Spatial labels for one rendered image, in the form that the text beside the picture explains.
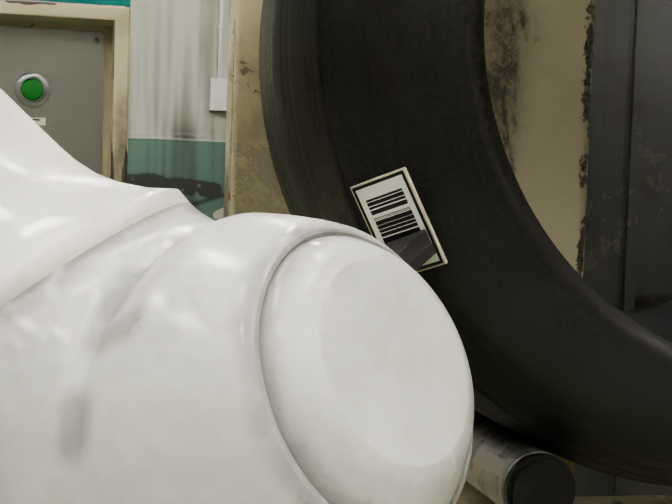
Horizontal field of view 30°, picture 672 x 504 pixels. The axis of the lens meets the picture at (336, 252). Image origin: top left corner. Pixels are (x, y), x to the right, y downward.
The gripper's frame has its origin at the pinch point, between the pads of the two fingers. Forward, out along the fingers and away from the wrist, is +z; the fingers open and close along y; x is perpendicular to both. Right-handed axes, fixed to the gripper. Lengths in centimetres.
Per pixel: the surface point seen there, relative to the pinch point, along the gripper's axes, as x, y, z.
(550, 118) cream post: -11.1, 2.9, 47.7
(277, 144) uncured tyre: -13.7, -7.8, 14.3
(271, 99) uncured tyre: -12.6, -10.8, 14.6
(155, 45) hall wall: -621, -71, 700
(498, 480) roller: -2.8, 15.7, 4.4
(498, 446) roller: -3.8, 14.9, 7.4
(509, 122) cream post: -13.5, 1.4, 45.0
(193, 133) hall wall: -625, 3, 695
